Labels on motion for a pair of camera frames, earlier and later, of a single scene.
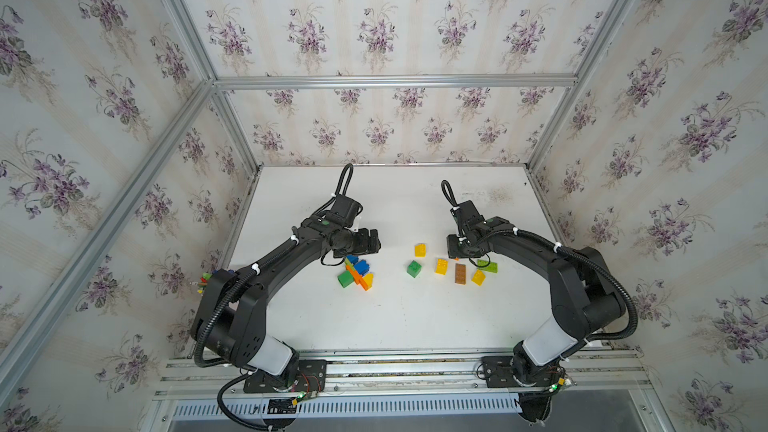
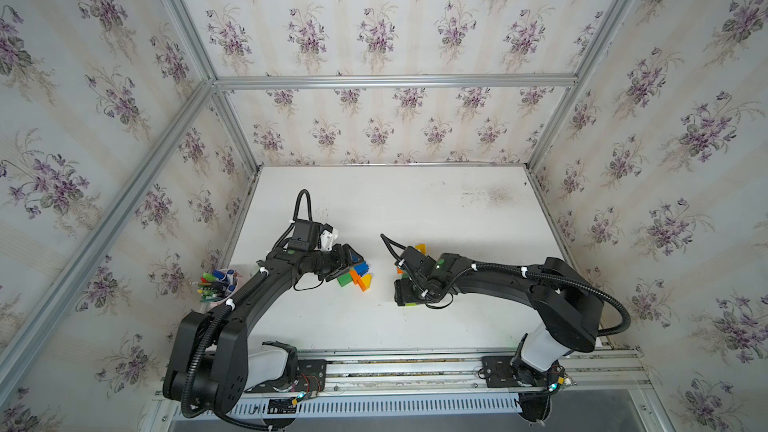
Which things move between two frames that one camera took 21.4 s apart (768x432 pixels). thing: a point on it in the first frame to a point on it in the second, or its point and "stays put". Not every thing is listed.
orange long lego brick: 358,279 stays put
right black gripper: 452,250 to 401,294
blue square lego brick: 362,267 stays put
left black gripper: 362,247 to 339,265
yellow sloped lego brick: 369,280 stays put
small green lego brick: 345,278 stays put
